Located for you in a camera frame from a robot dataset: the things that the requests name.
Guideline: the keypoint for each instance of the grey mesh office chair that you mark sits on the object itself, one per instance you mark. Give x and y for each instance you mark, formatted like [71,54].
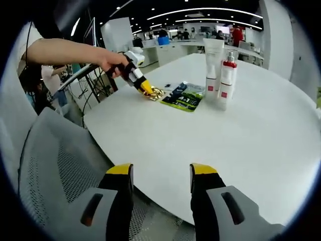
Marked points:
[62,175]

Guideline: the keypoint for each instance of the small white skincare bottle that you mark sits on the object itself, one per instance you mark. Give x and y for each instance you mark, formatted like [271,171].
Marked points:
[212,93]
[225,100]

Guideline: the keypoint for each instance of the blue storage bin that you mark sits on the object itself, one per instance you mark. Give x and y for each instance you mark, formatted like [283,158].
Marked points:
[164,41]

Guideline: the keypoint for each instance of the long white office counter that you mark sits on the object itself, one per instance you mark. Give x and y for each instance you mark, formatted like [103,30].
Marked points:
[173,52]

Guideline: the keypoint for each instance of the white skincare tube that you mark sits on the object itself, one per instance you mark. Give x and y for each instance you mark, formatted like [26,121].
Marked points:
[213,50]

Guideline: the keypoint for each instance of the green black sachet packet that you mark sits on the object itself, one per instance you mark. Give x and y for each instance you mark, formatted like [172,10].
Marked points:
[183,101]

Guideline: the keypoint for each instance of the gold foil packet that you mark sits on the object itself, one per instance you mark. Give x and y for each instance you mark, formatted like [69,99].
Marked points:
[158,94]

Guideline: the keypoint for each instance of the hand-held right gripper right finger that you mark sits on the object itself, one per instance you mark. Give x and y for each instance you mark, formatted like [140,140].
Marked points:
[205,213]

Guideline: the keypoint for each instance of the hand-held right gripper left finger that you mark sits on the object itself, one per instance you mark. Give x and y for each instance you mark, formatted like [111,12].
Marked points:
[115,213]

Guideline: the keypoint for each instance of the white square pillar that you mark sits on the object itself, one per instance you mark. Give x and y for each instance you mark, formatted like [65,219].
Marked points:
[116,35]
[276,37]

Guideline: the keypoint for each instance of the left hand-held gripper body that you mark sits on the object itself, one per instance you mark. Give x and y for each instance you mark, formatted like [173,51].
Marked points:
[135,57]

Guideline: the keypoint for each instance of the person's left hand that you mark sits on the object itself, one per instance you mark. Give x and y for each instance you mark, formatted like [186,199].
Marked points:
[114,62]

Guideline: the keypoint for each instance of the bright monitor screen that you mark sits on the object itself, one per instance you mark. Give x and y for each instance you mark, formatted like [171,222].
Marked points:
[222,28]

